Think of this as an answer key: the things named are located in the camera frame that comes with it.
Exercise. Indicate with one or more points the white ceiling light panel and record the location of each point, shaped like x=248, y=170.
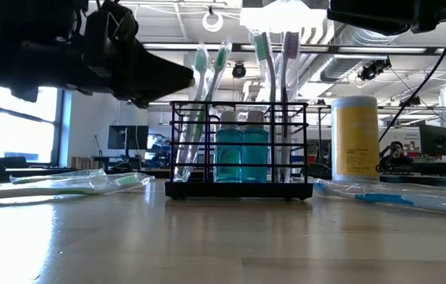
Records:
x=282, y=19

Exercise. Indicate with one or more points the green toothbrush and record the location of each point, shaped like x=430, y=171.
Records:
x=61, y=175
x=221, y=59
x=68, y=188
x=261, y=46
x=201, y=61

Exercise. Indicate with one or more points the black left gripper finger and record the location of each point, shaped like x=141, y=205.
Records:
x=155, y=79

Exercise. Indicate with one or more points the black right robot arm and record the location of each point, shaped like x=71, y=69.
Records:
x=443, y=12

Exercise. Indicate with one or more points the blue toothbrush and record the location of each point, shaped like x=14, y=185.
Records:
x=384, y=198

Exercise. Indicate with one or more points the silver ventilation duct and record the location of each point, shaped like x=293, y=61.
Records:
x=341, y=69

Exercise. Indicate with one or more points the long ceiling strip light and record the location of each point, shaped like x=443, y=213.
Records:
x=380, y=50

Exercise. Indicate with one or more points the black aluminium table frame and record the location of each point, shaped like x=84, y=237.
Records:
x=424, y=179

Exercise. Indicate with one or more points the purple toothbrush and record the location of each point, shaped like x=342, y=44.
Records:
x=290, y=45

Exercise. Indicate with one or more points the large window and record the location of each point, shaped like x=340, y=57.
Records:
x=21, y=134

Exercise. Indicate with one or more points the yellow wipes canister white lid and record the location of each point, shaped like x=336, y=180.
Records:
x=354, y=138

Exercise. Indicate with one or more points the wooden block row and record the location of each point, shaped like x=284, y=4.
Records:
x=84, y=163

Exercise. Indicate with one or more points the person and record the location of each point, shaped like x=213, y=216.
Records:
x=395, y=155

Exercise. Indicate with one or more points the blue mouthwash bottle white cap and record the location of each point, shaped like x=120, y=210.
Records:
x=255, y=158
x=228, y=158

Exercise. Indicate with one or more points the black ceiling camera rig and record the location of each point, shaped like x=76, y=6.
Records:
x=372, y=71

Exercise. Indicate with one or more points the black computer monitor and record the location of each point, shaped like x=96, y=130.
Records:
x=128, y=137
x=435, y=140

